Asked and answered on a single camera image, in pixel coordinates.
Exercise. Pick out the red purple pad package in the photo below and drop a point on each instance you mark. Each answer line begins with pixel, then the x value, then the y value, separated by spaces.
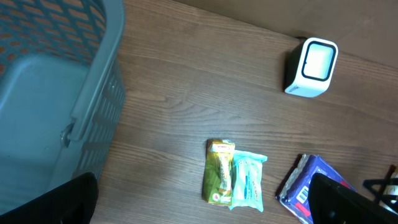
pixel 294 193

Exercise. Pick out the teal wipes packet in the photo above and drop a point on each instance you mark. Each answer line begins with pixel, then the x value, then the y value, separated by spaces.
pixel 247 177

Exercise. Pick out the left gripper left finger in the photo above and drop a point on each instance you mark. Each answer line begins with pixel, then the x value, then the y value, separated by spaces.
pixel 71 203

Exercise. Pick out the white barcode scanner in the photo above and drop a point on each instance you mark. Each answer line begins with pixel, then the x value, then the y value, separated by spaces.
pixel 310 67

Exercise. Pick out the grey plastic mesh basket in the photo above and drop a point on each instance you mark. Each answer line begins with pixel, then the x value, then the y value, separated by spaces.
pixel 62 92

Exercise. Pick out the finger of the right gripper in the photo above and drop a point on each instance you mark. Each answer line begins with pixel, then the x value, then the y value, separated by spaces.
pixel 377 187

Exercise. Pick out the white tube with gold cap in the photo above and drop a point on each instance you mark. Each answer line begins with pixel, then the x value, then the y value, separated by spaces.
pixel 390 190

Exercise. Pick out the green juice carton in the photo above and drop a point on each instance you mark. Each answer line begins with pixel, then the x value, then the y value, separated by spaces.
pixel 217 183

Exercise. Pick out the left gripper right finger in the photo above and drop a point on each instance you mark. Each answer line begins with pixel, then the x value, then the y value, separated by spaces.
pixel 331 202

